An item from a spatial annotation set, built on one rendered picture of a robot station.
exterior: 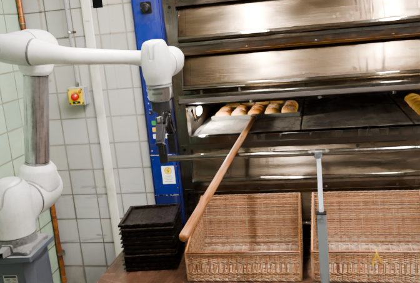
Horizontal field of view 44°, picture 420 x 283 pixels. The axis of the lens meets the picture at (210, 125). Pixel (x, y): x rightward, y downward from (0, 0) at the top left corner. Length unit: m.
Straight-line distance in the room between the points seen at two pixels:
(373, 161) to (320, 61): 0.59
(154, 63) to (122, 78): 1.16
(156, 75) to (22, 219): 0.77
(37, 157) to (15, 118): 0.80
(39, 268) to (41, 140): 0.51
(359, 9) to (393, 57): 0.29
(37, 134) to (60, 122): 0.92
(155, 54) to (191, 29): 1.03
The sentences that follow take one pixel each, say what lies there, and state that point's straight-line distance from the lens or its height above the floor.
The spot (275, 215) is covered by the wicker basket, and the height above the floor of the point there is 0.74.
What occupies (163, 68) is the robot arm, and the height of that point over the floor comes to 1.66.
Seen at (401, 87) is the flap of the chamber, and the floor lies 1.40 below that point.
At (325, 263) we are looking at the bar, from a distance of 2.40.
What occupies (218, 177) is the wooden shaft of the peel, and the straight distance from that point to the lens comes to 2.04.
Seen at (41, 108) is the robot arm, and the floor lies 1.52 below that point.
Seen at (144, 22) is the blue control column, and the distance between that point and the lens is 2.85.
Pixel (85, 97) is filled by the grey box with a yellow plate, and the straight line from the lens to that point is 2.99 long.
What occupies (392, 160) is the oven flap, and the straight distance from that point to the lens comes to 2.88.
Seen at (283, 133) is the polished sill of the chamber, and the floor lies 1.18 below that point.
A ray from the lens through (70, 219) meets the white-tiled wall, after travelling 3.31.
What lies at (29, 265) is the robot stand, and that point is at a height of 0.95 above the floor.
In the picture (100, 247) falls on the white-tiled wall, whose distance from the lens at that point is 3.30.
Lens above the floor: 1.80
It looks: 11 degrees down
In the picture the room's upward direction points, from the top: 6 degrees counter-clockwise
